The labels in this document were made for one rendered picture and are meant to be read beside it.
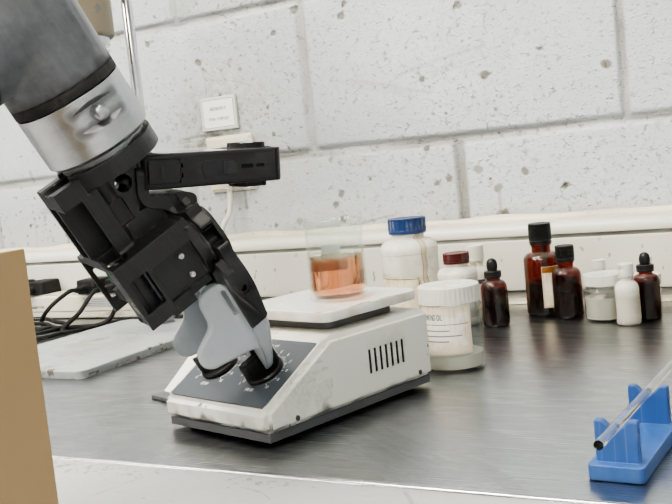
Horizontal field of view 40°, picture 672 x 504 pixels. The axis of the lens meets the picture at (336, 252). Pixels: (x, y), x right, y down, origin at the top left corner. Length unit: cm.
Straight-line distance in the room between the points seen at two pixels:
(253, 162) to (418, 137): 63
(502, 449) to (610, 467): 9
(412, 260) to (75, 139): 59
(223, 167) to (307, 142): 71
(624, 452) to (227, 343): 29
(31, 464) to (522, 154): 95
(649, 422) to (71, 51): 45
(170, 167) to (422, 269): 53
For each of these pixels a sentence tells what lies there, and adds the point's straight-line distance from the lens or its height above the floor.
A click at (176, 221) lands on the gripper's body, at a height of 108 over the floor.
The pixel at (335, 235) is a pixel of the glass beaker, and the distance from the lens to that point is 77.
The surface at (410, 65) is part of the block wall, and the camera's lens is 129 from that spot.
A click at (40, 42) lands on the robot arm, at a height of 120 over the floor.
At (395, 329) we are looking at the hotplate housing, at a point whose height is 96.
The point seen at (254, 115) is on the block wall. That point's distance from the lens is 141.
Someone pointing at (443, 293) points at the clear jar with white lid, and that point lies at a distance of 85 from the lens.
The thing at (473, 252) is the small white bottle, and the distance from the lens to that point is 114.
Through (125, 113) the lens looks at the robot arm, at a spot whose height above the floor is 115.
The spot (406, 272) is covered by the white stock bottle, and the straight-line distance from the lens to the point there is 111.
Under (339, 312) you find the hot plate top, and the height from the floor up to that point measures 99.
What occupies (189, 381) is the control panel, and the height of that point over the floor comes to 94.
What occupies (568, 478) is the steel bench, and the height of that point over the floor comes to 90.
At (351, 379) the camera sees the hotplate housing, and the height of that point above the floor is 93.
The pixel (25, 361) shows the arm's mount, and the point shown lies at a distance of 37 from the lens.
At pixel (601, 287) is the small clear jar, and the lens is 106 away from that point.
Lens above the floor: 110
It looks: 5 degrees down
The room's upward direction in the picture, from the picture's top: 6 degrees counter-clockwise
